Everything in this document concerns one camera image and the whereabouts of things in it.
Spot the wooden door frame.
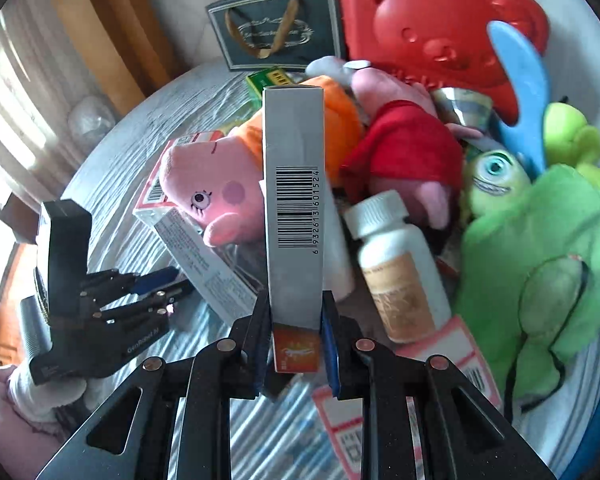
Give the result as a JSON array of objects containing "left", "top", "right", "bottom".
[{"left": 72, "top": 0, "right": 178, "bottom": 103}]

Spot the white printed medicine box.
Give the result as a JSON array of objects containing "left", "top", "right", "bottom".
[{"left": 152, "top": 207, "right": 261, "bottom": 326}]

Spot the green yellow box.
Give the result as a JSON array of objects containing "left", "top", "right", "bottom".
[{"left": 245, "top": 66, "right": 306, "bottom": 106}]

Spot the green plush hat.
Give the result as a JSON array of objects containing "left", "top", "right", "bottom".
[{"left": 452, "top": 165, "right": 600, "bottom": 411}]

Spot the yellow-green frog plush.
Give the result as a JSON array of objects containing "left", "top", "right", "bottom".
[{"left": 544, "top": 102, "right": 600, "bottom": 198}]

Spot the clear plastic bag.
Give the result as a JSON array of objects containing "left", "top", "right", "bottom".
[{"left": 67, "top": 95, "right": 117, "bottom": 137}]

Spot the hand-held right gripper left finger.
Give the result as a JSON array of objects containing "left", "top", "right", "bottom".
[{"left": 35, "top": 290, "right": 273, "bottom": 480}]

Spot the green one-eyed monster plush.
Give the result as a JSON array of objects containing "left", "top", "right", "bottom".
[{"left": 460, "top": 147, "right": 533, "bottom": 218}]

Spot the red bear suitcase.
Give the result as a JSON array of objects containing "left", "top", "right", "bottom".
[{"left": 340, "top": 0, "right": 551, "bottom": 126}]

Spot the pig plush orange dress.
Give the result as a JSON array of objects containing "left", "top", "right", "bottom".
[{"left": 159, "top": 75, "right": 363, "bottom": 247}]

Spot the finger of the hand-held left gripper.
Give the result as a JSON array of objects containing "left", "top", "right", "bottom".
[
  {"left": 99, "top": 280, "right": 196, "bottom": 322},
  {"left": 81, "top": 266, "right": 181, "bottom": 302}
]

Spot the grey box orange end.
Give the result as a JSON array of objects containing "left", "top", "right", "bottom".
[{"left": 262, "top": 86, "right": 326, "bottom": 373}]

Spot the pig plush red dress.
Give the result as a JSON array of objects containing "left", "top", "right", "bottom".
[{"left": 340, "top": 65, "right": 466, "bottom": 231}]

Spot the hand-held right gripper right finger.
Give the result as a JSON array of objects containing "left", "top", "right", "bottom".
[{"left": 320, "top": 290, "right": 556, "bottom": 480}]

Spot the blue plastic spoon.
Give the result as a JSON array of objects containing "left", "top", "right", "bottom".
[{"left": 487, "top": 20, "right": 551, "bottom": 173}]

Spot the light curtain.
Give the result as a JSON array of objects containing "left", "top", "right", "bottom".
[{"left": 0, "top": 0, "right": 131, "bottom": 201}]

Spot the dark gift box gold ribbon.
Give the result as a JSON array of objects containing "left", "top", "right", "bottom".
[{"left": 205, "top": 0, "right": 343, "bottom": 72}]

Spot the white bottle orange label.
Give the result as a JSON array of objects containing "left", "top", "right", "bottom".
[{"left": 343, "top": 190, "right": 453, "bottom": 343}]

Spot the white plastic bottle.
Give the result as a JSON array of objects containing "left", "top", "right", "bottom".
[{"left": 322, "top": 200, "right": 356, "bottom": 303}]

